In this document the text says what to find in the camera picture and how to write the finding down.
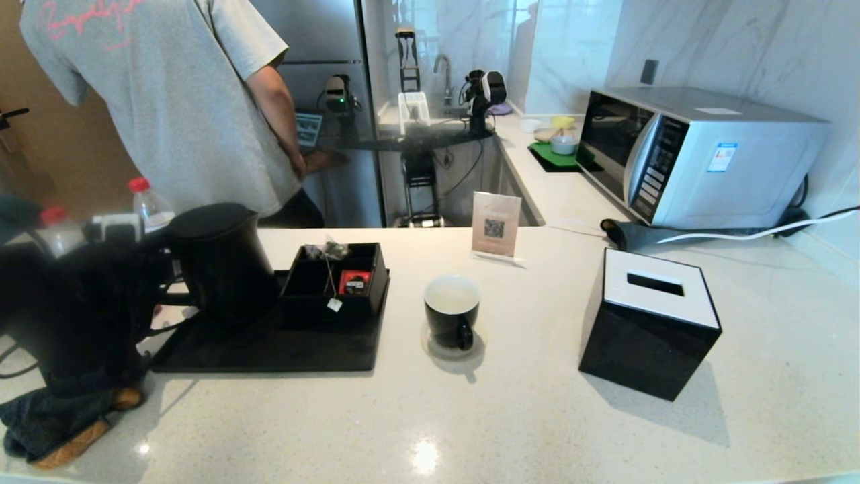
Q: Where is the black electric kettle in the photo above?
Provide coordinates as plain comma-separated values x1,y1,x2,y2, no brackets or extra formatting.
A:
144,203,283,333

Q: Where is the clear water bottle red cap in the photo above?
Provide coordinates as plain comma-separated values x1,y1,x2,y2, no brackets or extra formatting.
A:
30,207,88,259
128,177,177,233

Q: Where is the black serving tray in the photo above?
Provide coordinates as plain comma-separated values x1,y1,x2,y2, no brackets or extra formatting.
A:
149,269,392,374

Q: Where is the black compartment organizer box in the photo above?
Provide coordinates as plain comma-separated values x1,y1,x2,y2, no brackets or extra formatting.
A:
279,243,390,330

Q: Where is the person in gray t-shirt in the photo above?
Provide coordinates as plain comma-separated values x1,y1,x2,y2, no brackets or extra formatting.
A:
19,0,325,228

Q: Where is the dark oven mitt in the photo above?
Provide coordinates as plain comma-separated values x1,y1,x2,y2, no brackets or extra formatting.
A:
0,387,152,465

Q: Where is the brown cork pad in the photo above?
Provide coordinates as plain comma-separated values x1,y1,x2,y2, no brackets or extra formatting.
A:
30,387,145,470

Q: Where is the red sachet packet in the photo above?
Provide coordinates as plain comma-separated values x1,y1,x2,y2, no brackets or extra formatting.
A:
339,270,374,296

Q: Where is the brown wooden desk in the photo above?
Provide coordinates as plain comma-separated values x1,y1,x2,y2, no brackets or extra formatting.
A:
302,149,351,177

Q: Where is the open laptop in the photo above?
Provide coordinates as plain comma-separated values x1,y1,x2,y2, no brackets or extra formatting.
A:
294,112,325,149

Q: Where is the round translucent coaster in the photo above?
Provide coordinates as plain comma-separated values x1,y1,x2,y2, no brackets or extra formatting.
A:
421,321,486,360

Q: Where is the black mug white inside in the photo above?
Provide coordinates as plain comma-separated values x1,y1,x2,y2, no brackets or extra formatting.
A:
424,276,482,352

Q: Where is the pink QR code sign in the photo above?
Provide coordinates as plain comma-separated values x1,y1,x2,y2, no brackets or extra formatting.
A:
470,192,527,268

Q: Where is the chrome faucet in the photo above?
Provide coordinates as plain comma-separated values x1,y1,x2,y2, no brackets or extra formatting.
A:
433,54,454,107

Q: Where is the green mat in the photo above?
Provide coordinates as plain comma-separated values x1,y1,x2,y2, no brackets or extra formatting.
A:
527,141,599,170

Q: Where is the dark gray cloth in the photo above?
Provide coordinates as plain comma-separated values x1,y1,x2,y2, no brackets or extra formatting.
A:
599,218,807,253

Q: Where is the black tissue box white lid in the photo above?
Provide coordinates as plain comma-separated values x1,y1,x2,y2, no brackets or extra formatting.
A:
578,249,723,402

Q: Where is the silver microwave oven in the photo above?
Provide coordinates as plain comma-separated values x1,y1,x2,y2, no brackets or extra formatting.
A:
578,86,828,229

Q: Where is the tea bag with string tag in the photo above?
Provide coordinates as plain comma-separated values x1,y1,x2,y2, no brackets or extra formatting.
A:
304,237,351,314

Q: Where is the white power cable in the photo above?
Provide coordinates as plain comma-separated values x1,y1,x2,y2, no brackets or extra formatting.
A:
655,208,860,246

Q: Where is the black power cable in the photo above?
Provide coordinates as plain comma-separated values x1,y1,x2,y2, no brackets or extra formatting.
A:
773,175,860,231

